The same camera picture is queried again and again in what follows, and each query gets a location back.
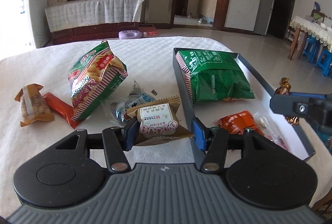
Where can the clear pink candy packet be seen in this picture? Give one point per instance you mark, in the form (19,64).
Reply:
(262,121)

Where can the gold mooncake packet white label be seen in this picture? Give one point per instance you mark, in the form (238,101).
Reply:
(158,117)

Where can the orange-red bar packet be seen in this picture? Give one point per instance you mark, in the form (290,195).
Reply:
(58,107)

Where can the blue plastic stool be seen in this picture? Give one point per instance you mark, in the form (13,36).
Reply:
(311,46)
(324,62)

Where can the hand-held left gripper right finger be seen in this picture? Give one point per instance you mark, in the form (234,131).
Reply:
(198,134)

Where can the brown foil candy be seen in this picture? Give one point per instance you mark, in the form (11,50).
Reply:
(284,85)

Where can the white chest freezer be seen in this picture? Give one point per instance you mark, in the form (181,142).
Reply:
(23,16)

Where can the small dark wrapper scrap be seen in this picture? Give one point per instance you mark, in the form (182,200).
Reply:
(154,92)

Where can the red flat tray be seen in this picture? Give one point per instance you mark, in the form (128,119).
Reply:
(149,31)

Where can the silver refrigerator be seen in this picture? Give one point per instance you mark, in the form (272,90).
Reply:
(264,3)

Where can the clear blue snack packet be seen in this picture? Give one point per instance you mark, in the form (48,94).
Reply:
(119,110)

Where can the dark wooden low cabinet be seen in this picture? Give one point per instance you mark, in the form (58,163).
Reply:
(98,32)

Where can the striped cracker bag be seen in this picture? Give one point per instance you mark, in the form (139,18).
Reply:
(96,76)

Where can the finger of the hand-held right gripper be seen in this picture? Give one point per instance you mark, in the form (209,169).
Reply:
(288,107)
(306,96)

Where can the purple pet bowl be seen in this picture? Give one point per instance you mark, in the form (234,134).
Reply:
(129,34)

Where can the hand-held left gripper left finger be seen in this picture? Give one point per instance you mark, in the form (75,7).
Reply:
(131,135)

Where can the dining table with lace cloth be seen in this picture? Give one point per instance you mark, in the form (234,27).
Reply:
(308,27)

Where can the orange square snack packet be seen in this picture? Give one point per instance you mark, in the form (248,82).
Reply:
(233,123)

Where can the white lace cabinet cloth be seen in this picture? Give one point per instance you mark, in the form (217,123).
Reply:
(90,12)

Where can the blue item on table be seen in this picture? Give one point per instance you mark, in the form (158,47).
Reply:
(316,7)

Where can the beige kitchen counter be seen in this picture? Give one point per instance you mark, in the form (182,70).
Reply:
(208,5)

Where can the dark box with white inside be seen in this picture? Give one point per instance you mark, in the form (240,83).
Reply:
(262,107)

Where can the tan snack packet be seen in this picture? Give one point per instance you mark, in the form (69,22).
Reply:
(33,106)

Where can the white bowl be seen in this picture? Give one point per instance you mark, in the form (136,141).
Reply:
(323,25)

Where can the green snack bag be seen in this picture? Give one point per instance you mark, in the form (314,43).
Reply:
(217,78)

